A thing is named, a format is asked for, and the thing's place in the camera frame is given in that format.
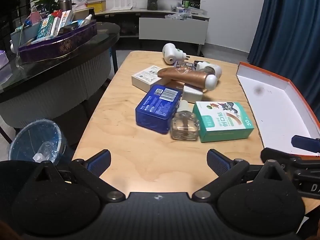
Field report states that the pile of small packets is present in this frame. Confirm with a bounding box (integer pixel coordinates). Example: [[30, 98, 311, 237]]
[[165, 4, 208, 20]]

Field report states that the black and green box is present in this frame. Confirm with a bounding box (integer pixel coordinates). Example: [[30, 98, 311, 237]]
[[182, 0, 202, 8]]

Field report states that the round dark glass table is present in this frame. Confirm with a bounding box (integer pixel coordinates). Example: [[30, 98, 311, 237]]
[[0, 21, 120, 129]]

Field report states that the white charger plug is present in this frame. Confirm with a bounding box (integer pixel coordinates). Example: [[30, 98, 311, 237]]
[[181, 84, 204, 105]]

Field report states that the purple tin box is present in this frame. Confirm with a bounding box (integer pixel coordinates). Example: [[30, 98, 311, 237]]
[[17, 20, 98, 64]]

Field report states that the blue trash bin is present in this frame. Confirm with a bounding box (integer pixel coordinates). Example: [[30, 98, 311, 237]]
[[8, 119, 68, 164]]

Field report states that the television cabinet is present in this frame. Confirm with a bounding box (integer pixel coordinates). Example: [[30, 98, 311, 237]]
[[75, 6, 210, 55]]

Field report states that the white plug-in repellent heater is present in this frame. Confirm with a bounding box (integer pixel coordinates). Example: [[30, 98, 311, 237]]
[[162, 43, 190, 64]]

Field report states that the yellow box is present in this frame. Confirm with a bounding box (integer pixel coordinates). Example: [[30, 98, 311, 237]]
[[86, 0, 107, 12]]

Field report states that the orange-rimmed white cardboard box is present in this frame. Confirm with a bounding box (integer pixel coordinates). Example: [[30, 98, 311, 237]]
[[236, 62, 320, 157]]

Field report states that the white router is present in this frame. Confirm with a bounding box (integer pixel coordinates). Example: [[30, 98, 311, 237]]
[[110, 0, 137, 11]]

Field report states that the white adapter box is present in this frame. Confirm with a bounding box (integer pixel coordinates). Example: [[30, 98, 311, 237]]
[[131, 65, 164, 93]]

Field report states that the black grid rack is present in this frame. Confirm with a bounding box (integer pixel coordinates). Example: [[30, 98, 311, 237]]
[[0, 0, 32, 34]]

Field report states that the red playing card box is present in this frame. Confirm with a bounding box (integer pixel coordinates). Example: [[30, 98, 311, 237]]
[[174, 60, 198, 71]]

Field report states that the clear glass bottle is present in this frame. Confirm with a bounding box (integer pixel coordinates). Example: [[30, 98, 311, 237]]
[[170, 100, 200, 141]]

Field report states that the pile of small medicine boxes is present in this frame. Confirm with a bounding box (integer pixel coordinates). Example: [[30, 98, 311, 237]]
[[19, 9, 93, 43]]

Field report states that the white repellent heater with bottle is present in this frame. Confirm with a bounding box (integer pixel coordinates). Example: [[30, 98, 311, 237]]
[[195, 61, 222, 80]]

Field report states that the green bandage box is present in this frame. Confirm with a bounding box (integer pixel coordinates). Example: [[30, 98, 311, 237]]
[[192, 101, 254, 143]]

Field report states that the white plastic bag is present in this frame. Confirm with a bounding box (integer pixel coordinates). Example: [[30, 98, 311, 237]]
[[72, 0, 88, 10]]

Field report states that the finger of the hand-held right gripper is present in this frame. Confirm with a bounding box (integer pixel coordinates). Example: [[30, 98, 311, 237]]
[[292, 135, 320, 153], [261, 147, 303, 167]]

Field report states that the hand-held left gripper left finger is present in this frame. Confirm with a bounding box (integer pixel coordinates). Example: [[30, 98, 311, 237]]
[[32, 149, 126, 203]]

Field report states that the brown cosmetic tube white cap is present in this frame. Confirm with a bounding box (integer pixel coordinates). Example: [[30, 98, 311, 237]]
[[157, 67, 218, 91]]

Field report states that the purple pouch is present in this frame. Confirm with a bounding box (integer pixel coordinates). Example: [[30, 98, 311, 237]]
[[0, 50, 10, 68]]

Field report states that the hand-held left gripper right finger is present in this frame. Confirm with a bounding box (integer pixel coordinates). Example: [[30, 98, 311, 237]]
[[192, 149, 288, 203]]

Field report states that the blue plastic box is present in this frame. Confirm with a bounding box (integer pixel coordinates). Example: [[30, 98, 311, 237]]
[[135, 85, 182, 134]]

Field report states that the blue curtain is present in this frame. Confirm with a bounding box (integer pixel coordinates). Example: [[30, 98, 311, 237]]
[[247, 0, 320, 120]]

